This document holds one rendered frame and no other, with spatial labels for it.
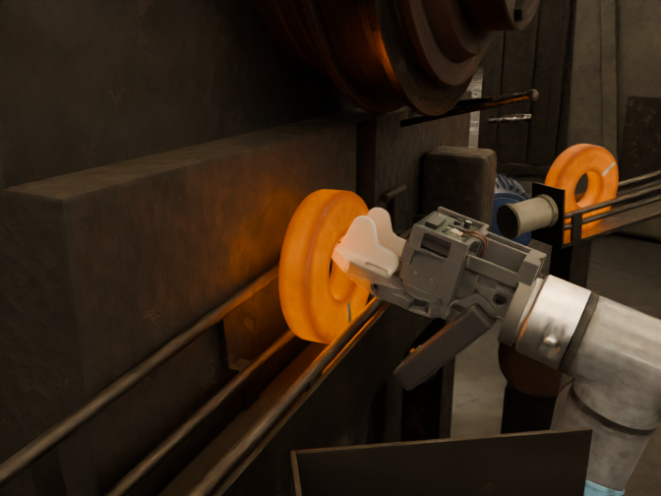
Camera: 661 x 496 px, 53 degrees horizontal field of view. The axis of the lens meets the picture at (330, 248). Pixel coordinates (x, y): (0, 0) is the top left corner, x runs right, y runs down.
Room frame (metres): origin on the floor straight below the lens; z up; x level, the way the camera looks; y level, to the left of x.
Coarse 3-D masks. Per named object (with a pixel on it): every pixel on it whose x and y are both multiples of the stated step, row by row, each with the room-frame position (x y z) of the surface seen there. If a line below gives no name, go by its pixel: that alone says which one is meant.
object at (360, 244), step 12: (360, 216) 0.61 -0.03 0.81; (360, 228) 0.61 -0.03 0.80; (372, 228) 0.60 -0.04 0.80; (348, 240) 0.62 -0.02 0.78; (360, 240) 0.61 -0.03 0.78; (372, 240) 0.60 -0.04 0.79; (336, 252) 0.62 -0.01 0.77; (348, 252) 0.61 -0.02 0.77; (360, 252) 0.61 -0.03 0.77; (372, 252) 0.60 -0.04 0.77; (384, 252) 0.60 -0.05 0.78; (336, 264) 0.62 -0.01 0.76; (348, 264) 0.60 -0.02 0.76; (360, 264) 0.60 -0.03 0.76; (372, 264) 0.61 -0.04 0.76; (384, 264) 0.60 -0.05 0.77; (396, 264) 0.59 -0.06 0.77; (384, 276) 0.59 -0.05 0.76
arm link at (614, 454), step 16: (560, 400) 0.58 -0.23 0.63; (576, 400) 0.51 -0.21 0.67; (560, 416) 0.52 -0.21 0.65; (576, 416) 0.50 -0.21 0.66; (592, 416) 0.49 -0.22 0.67; (592, 432) 0.49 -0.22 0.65; (608, 432) 0.48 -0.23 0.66; (624, 432) 0.48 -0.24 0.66; (640, 432) 0.48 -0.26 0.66; (592, 448) 0.49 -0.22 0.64; (608, 448) 0.48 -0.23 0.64; (624, 448) 0.48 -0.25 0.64; (640, 448) 0.49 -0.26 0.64; (592, 464) 0.49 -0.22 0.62; (608, 464) 0.48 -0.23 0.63; (624, 464) 0.48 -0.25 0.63; (592, 480) 0.48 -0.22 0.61; (608, 480) 0.48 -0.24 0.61; (624, 480) 0.49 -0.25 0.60
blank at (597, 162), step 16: (560, 160) 1.16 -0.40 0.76; (576, 160) 1.15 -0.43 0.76; (592, 160) 1.17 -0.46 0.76; (608, 160) 1.19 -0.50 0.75; (560, 176) 1.14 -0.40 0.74; (576, 176) 1.15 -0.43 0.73; (592, 176) 1.20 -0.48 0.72; (608, 176) 1.19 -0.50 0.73; (592, 192) 1.20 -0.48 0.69; (608, 192) 1.19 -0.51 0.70; (576, 208) 1.16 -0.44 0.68; (608, 208) 1.20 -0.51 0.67; (592, 224) 1.18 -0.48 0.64
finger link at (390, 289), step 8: (352, 264) 0.60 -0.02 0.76; (352, 272) 0.60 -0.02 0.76; (360, 272) 0.60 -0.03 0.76; (368, 272) 0.59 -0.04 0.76; (360, 280) 0.59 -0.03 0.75; (368, 280) 0.58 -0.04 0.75; (376, 280) 0.58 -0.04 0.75; (384, 280) 0.58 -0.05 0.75; (392, 280) 0.58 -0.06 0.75; (400, 280) 0.58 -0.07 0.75; (368, 288) 0.58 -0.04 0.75; (376, 288) 0.58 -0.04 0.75; (384, 288) 0.57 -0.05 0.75; (392, 288) 0.57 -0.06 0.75; (400, 288) 0.57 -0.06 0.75; (384, 296) 0.57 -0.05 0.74; (392, 296) 0.57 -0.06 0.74; (400, 296) 0.57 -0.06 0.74; (408, 296) 0.57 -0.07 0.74; (400, 304) 0.57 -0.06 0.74; (408, 304) 0.56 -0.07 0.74; (416, 304) 0.57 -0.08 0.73; (424, 304) 0.57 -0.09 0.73
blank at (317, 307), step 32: (320, 192) 0.65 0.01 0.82; (352, 192) 0.66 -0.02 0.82; (288, 224) 0.61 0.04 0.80; (320, 224) 0.60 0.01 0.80; (288, 256) 0.59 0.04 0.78; (320, 256) 0.59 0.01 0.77; (288, 288) 0.58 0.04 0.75; (320, 288) 0.59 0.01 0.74; (352, 288) 0.66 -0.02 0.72; (288, 320) 0.59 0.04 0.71; (320, 320) 0.59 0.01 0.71
